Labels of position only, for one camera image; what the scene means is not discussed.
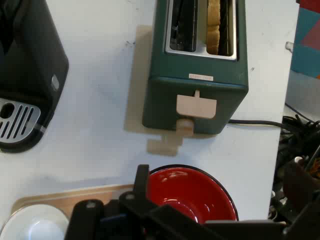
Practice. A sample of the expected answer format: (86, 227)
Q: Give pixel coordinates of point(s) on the toast bread slice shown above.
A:
(213, 27)

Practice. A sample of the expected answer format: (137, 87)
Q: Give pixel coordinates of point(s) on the colourful patterned box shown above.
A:
(306, 40)

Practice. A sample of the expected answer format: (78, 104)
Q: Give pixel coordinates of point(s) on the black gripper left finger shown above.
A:
(140, 185)

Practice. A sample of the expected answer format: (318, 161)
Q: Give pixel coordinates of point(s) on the small clear plastic piece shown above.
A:
(289, 47)

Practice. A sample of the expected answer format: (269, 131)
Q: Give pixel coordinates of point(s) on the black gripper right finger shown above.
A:
(250, 231)

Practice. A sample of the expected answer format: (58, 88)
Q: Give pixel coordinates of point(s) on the white plate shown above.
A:
(30, 222)

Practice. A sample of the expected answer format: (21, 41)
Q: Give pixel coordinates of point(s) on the light wooden tray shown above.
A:
(62, 197)

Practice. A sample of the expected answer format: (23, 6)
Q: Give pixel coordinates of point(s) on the dark green two-slot toaster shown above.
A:
(195, 105)

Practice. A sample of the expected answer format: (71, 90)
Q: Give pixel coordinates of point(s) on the silver slotted drip tray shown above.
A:
(17, 122)

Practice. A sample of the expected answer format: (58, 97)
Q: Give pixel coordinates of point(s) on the red bowl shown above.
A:
(190, 190)

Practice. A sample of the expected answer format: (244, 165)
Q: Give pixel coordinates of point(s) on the white label sticker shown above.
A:
(201, 77)

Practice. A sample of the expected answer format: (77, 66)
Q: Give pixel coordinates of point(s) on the black coffee machine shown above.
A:
(30, 62)

